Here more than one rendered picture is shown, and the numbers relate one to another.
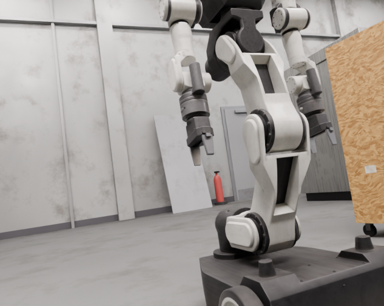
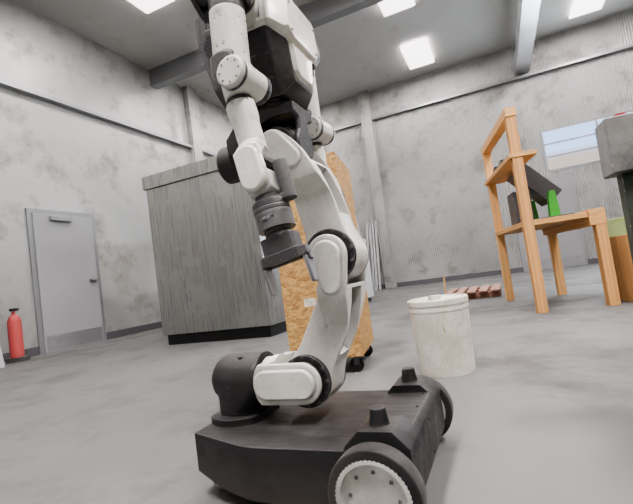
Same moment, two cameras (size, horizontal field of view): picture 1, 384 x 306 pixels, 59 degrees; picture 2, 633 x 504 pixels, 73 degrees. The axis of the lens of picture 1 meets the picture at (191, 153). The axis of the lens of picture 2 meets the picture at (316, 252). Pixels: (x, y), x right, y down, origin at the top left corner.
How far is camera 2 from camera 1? 0.67 m
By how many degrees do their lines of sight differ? 45
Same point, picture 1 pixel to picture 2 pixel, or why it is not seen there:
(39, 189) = not seen: outside the picture
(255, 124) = (337, 246)
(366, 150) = (306, 282)
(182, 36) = (254, 118)
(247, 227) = (306, 374)
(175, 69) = (259, 161)
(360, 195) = (297, 331)
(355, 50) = not seen: hidden behind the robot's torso
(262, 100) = (337, 219)
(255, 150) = (336, 278)
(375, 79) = not seen: hidden behind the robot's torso
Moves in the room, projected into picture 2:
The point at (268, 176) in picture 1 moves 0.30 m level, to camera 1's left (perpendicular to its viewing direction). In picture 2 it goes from (346, 309) to (251, 331)
